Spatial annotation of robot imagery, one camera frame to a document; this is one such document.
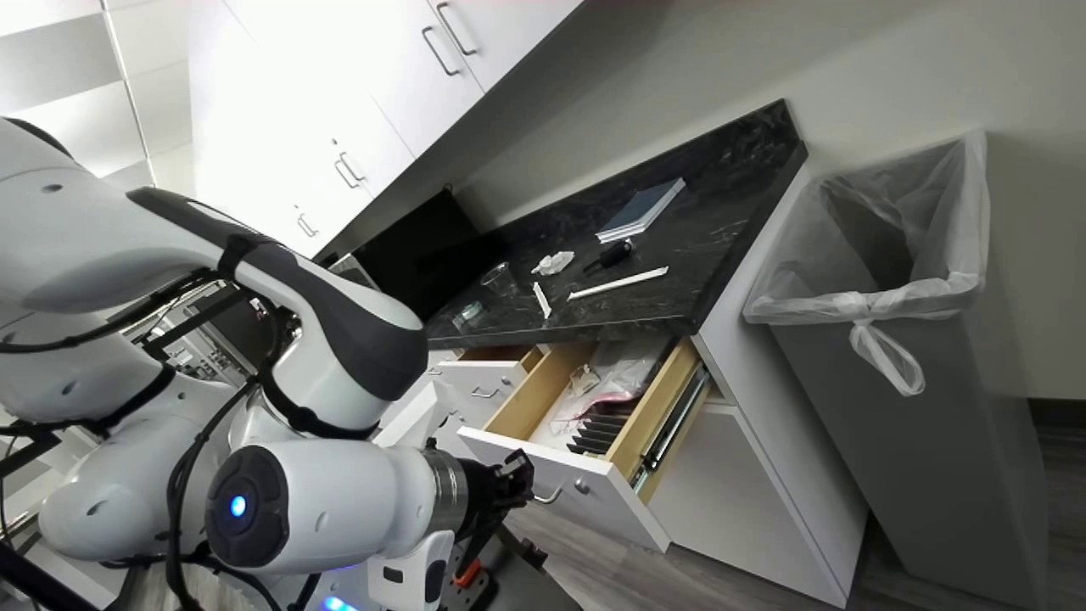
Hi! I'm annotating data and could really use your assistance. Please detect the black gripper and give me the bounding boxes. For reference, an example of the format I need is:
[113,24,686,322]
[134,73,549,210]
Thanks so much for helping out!
[458,451,531,538]

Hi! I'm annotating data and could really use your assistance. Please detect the white wooden drawer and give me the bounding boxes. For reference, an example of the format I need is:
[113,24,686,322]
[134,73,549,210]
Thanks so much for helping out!
[458,339,710,549]

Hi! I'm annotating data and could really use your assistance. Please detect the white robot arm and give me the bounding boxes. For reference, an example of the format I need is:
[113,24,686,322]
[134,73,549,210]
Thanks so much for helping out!
[0,120,531,611]

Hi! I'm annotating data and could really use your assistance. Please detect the black cutlery in drawer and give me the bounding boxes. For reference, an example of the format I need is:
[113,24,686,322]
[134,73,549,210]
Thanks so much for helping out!
[567,403,631,456]

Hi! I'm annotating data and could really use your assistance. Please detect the plastic bag in drawer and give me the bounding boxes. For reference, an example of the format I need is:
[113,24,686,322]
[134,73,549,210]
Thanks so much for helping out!
[531,335,669,447]

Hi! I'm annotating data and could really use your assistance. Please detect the white bottom cabinet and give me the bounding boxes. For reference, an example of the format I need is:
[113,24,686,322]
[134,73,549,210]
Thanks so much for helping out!
[401,189,865,609]

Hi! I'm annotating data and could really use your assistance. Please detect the black orange clamp base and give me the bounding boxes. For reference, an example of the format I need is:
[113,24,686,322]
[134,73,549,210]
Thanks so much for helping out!
[437,531,546,611]

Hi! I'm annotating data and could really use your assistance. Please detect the short white stick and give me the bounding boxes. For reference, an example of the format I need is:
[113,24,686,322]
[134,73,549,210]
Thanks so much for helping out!
[531,281,552,322]

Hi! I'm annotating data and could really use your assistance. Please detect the clear plastic container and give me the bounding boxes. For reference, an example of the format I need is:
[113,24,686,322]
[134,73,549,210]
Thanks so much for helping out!
[450,260,520,334]

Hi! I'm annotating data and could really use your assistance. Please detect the small white packet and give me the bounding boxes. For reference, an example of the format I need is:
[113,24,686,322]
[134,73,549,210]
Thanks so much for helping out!
[531,253,578,279]

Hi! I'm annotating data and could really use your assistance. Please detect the black stone countertop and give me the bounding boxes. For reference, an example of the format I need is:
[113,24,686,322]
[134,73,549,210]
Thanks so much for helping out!
[428,103,808,349]

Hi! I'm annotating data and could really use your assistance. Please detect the long white stick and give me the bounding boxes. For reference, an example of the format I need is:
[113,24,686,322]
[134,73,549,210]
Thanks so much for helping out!
[567,265,669,303]

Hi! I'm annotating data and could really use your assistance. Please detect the white upper cabinets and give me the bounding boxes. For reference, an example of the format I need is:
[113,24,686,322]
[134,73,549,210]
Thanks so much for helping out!
[190,0,582,255]

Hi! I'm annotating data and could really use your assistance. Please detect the grey trash bin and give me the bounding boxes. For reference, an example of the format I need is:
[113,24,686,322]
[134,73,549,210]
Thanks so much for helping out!
[739,128,1055,611]

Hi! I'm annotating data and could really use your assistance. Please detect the clear plastic bin liner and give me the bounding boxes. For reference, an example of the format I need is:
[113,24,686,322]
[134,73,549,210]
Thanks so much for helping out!
[744,133,989,398]

